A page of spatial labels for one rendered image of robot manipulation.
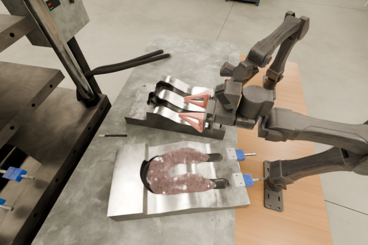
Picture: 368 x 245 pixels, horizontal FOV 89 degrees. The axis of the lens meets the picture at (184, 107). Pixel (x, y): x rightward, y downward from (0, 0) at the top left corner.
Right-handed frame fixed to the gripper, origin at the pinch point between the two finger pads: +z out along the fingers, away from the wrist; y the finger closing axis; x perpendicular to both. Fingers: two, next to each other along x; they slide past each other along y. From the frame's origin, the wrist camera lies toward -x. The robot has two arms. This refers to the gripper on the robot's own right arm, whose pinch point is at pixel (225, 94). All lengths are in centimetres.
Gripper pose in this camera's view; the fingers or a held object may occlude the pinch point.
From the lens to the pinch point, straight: 95.3
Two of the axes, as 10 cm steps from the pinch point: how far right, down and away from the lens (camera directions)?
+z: -4.6, 5.4, 7.0
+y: -1.9, 7.1, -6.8
